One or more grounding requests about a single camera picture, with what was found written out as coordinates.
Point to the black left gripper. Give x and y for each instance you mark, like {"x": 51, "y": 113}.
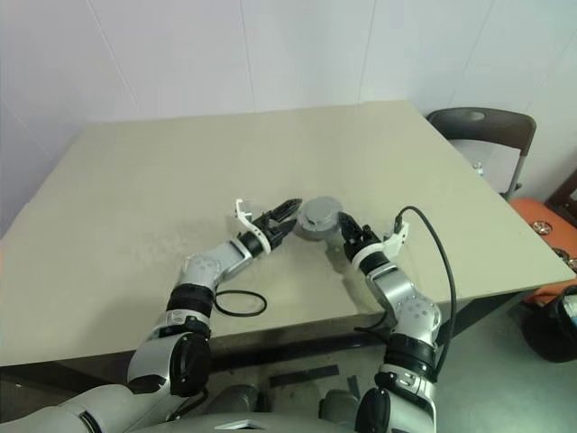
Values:
{"x": 268, "y": 227}

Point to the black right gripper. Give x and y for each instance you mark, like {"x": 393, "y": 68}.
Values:
{"x": 360, "y": 243}

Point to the silver round motor cover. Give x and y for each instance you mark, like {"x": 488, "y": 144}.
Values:
{"x": 322, "y": 209}

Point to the motor stator housing copper coils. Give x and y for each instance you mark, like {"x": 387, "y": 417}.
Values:
{"x": 315, "y": 233}

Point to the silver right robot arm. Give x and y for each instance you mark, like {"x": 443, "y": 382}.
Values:
{"x": 396, "y": 288}

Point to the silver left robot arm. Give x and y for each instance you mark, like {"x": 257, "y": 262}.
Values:
{"x": 212, "y": 266}

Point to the small white plastic piece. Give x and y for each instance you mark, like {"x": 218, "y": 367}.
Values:
{"x": 479, "y": 169}

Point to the short black tape strip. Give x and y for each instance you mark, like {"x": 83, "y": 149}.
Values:
{"x": 353, "y": 384}

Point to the black folding chair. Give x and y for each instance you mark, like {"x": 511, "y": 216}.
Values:
{"x": 496, "y": 131}

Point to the dark grey rounded shape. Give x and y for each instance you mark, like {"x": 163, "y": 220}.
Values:
{"x": 239, "y": 399}
{"x": 338, "y": 403}

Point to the orange seat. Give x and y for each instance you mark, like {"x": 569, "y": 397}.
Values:
{"x": 527, "y": 212}

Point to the small round metal part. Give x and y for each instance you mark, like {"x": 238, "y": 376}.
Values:
{"x": 542, "y": 227}

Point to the black round container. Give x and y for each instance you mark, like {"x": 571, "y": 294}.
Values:
{"x": 552, "y": 334}

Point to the silver robot torso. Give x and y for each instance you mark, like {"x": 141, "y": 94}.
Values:
{"x": 67, "y": 415}

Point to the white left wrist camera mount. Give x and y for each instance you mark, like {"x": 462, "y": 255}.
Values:
{"x": 243, "y": 212}

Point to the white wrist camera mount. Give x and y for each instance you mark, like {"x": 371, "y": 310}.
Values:
{"x": 243, "y": 212}
{"x": 394, "y": 241}

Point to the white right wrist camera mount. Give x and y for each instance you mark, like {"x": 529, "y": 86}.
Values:
{"x": 394, "y": 241}

